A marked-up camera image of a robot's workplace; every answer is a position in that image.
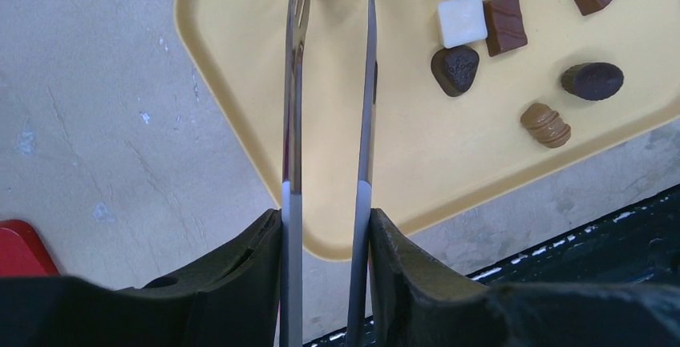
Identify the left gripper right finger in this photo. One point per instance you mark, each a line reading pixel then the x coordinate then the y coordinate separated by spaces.
pixel 419 301

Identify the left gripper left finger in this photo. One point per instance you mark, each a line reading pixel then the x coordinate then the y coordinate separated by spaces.
pixel 229 296

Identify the metal tongs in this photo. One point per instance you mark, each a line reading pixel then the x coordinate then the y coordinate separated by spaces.
pixel 291 189

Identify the milk ribbed chocolate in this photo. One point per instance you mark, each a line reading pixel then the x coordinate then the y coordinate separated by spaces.
pixel 545 125

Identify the dark heart chocolate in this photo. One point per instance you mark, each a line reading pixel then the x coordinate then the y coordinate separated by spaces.
pixel 455 69

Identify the dark oval chocolate right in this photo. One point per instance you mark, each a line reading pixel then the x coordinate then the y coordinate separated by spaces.
pixel 593 81

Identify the white square chocolate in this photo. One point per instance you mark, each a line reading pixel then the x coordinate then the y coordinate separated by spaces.
pixel 461 22

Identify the brown square chocolate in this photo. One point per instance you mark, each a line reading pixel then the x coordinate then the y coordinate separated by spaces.
pixel 505 26

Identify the red box lid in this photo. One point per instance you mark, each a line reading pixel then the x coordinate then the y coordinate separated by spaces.
pixel 22 251

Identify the yellow tray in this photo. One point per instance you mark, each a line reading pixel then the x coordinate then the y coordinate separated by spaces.
pixel 436 156

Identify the black base frame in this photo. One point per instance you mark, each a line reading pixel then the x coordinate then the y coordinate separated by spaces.
pixel 613 282

